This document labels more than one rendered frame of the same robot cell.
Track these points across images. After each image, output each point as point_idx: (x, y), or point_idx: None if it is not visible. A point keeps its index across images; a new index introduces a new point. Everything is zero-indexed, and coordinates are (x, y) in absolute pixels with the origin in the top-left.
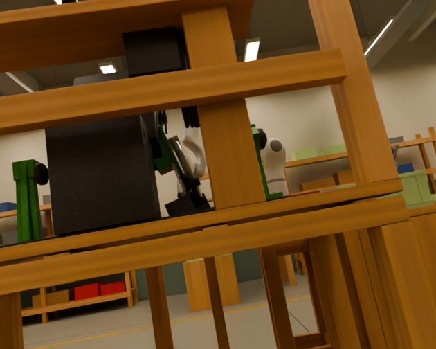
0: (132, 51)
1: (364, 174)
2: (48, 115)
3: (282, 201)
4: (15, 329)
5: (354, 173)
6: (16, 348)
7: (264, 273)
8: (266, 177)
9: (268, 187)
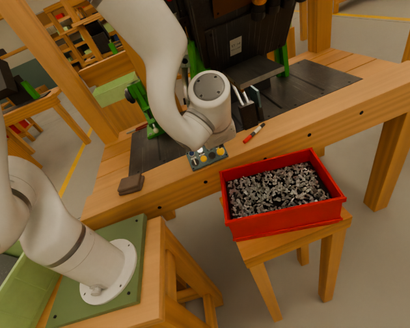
0: None
1: (116, 129)
2: None
3: None
4: (386, 134)
5: (114, 132)
6: (383, 146)
7: (185, 261)
8: (75, 217)
9: (90, 228)
